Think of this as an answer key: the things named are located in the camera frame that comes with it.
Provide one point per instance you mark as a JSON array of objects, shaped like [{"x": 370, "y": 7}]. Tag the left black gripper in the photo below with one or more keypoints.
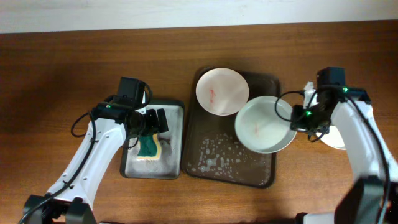
[{"x": 153, "y": 127}]

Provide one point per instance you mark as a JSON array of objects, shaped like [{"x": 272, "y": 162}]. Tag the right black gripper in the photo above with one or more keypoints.
[{"x": 296, "y": 123}]

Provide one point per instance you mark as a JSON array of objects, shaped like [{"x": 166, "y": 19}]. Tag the white plate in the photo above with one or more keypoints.
[
  {"x": 333, "y": 139},
  {"x": 262, "y": 126},
  {"x": 222, "y": 91}
]

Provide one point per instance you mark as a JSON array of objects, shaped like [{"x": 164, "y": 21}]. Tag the green and yellow sponge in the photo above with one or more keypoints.
[{"x": 149, "y": 148}]

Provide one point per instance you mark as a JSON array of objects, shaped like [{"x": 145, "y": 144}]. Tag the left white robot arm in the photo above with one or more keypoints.
[{"x": 121, "y": 120}]

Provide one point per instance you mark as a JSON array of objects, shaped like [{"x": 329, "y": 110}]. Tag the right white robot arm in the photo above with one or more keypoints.
[{"x": 331, "y": 103}]

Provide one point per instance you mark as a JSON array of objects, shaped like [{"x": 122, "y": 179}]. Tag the small black sponge tray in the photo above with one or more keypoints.
[{"x": 168, "y": 166}]

